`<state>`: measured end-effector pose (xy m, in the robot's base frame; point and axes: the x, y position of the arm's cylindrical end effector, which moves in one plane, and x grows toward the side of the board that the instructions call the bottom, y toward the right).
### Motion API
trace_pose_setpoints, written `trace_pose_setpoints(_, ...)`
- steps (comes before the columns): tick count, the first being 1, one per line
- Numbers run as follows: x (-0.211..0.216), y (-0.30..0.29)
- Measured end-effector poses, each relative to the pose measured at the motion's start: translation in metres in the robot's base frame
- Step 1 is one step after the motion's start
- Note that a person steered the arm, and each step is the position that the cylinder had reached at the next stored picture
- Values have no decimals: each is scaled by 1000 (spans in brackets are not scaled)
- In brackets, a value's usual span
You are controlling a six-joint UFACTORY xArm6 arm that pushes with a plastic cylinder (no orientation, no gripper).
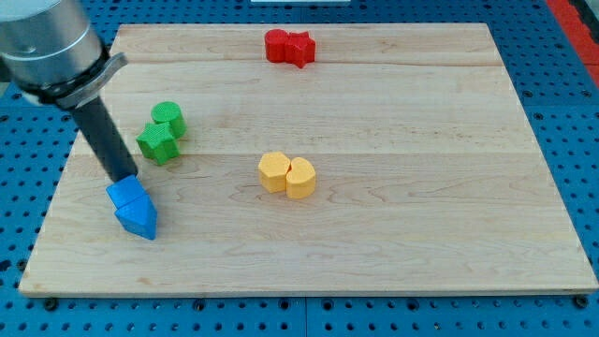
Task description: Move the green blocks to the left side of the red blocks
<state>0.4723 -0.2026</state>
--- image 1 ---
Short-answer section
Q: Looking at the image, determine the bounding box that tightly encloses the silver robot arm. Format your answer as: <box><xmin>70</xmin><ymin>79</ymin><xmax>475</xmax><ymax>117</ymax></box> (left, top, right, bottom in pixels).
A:
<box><xmin>1</xmin><ymin>0</ymin><xmax>127</xmax><ymax>110</ymax></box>

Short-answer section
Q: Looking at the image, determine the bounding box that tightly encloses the yellow half-round block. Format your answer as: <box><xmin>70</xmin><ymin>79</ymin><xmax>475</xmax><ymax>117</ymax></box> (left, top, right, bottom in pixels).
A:
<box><xmin>285</xmin><ymin>157</ymin><xmax>316</xmax><ymax>199</ymax></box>

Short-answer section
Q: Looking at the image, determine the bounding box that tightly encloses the wooden board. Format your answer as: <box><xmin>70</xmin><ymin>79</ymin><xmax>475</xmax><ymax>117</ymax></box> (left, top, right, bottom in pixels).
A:
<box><xmin>20</xmin><ymin>23</ymin><xmax>598</xmax><ymax>298</ymax></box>

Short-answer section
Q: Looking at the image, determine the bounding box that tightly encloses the yellow hexagon block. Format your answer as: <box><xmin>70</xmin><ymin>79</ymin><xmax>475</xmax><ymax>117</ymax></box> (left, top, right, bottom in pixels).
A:
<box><xmin>258</xmin><ymin>152</ymin><xmax>291</xmax><ymax>193</ymax></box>

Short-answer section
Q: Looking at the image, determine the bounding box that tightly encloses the red star block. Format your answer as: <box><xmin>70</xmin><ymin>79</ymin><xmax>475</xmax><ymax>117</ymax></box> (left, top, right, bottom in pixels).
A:
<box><xmin>285</xmin><ymin>31</ymin><xmax>316</xmax><ymax>68</ymax></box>

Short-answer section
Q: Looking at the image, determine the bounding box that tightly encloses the red cylinder block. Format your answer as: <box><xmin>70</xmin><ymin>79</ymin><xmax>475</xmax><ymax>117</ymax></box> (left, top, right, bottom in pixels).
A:
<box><xmin>264</xmin><ymin>29</ymin><xmax>289</xmax><ymax>63</ymax></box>

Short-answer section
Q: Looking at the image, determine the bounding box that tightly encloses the green star block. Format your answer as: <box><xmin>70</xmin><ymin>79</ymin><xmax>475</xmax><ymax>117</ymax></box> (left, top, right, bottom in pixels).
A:
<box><xmin>136</xmin><ymin>123</ymin><xmax>180</xmax><ymax>166</ymax></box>

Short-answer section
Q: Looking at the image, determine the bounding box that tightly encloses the green cylinder block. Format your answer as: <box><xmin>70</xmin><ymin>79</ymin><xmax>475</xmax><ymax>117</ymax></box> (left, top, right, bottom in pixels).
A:
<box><xmin>151</xmin><ymin>101</ymin><xmax>187</xmax><ymax>139</ymax></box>

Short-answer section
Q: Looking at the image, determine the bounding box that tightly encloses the blue triangle block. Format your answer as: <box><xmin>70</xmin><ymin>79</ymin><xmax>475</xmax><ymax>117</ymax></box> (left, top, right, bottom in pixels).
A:
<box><xmin>115</xmin><ymin>195</ymin><xmax>157</xmax><ymax>241</ymax></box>

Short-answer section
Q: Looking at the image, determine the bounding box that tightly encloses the blue cube block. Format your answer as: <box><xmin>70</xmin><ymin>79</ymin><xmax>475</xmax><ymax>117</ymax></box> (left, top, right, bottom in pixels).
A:
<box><xmin>106</xmin><ymin>175</ymin><xmax>145</xmax><ymax>209</ymax></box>

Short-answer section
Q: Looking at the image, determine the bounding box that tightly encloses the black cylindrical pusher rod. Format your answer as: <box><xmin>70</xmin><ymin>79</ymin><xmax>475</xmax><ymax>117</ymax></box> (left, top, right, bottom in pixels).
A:
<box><xmin>69</xmin><ymin>97</ymin><xmax>138</xmax><ymax>183</ymax></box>

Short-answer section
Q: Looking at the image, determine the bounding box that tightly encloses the red strip at right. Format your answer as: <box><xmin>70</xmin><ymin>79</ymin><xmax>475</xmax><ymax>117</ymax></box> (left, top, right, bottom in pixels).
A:
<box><xmin>547</xmin><ymin>0</ymin><xmax>598</xmax><ymax>85</ymax></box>

